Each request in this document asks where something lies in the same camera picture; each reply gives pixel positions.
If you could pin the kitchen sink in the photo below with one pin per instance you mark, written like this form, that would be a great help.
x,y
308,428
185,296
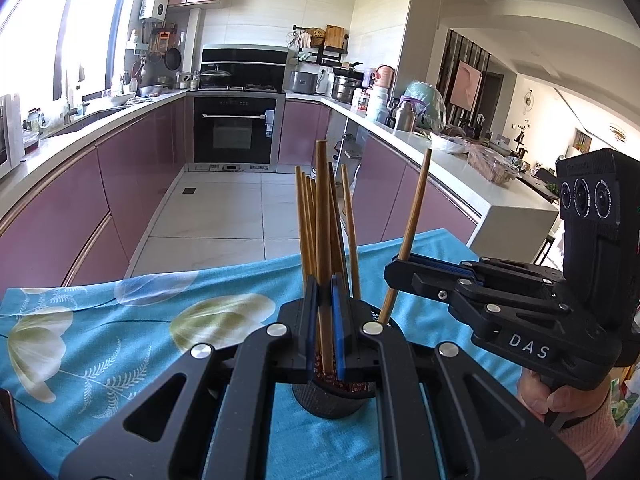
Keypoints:
x,y
90,119

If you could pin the blue floral tablecloth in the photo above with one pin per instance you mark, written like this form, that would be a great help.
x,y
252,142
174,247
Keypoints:
x,y
125,335

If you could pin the pink base cabinets open gap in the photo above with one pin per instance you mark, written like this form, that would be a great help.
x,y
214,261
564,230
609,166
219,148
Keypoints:
x,y
390,185

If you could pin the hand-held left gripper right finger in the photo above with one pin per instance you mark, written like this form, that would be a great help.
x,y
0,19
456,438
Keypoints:
x,y
340,330

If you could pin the wok with glass lid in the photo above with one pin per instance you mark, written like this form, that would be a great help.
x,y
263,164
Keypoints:
x,y
216,77

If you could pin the black hanging frying pan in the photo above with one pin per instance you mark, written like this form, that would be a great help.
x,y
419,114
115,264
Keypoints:
x,y
172,59

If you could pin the silver box appliance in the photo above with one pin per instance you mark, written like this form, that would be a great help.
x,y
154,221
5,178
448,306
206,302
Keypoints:
x,y
304,82

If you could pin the bunch of wooden chopsticks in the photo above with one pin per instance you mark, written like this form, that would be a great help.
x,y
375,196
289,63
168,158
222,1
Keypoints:
x,y
350,230

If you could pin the kitchen window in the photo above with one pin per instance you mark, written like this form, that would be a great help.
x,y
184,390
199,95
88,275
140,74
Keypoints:
x,y
30,35

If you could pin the pink wall picture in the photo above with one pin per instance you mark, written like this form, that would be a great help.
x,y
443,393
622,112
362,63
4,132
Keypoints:
x,y
466,84

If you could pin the white kitchen countertop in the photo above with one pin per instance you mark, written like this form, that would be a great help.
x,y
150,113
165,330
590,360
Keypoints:
x,y
450,170

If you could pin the white microwave oven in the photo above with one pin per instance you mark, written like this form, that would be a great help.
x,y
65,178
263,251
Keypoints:
x,y
10,135

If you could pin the black built-in oven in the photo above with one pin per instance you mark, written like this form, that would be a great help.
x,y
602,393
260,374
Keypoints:
x,y
235,130

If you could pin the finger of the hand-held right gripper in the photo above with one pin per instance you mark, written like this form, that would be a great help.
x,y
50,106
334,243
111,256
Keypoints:
x,y
500,267
425,282

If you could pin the red flat device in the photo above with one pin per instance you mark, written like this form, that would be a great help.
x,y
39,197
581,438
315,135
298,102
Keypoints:
x,y
7,410

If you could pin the pink kettle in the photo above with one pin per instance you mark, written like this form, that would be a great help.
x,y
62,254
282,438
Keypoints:
x,y
385,77

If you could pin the black range hood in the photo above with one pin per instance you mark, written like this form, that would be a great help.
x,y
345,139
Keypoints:
x,y
245,62

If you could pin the clear plastic food box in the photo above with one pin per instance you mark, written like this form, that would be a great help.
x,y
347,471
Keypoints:
x,y
492,167

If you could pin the stainless steel pot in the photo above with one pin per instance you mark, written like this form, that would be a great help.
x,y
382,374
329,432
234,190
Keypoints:
x,y
346,89

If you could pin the white plastic container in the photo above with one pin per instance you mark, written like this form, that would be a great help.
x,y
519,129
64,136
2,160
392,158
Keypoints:
x,y
378,105

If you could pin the wooden cutting board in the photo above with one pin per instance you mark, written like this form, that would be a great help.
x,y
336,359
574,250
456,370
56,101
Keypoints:
x,y
335,36

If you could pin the person's right hand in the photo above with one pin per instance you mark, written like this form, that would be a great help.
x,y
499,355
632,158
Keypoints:
x,y
575,402

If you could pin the steel mixing bowl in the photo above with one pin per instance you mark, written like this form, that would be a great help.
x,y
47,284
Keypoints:
x,y
150,91

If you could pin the steel thermos bottle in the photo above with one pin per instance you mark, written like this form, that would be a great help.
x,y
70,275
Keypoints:
x,y
405,116

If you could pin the single wooden chopstick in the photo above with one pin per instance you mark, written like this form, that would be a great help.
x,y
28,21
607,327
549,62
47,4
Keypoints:
x,y
324,260
412,220

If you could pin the pink base cabinets long row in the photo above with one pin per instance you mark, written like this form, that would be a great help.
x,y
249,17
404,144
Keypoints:
x,y
100,185

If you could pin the black mesh holder cup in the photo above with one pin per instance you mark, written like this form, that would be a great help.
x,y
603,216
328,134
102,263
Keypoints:
x,y
325,405

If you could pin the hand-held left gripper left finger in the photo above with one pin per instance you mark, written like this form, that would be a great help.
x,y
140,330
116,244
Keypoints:
x,y
312,330

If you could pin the light green bag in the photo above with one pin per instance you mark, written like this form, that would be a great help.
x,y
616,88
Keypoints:
x,y
425,97

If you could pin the white bowl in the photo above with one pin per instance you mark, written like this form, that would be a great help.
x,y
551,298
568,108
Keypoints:
x,y
450,144

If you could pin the black wall rack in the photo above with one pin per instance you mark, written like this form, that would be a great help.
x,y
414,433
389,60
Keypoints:
x,y
330,52

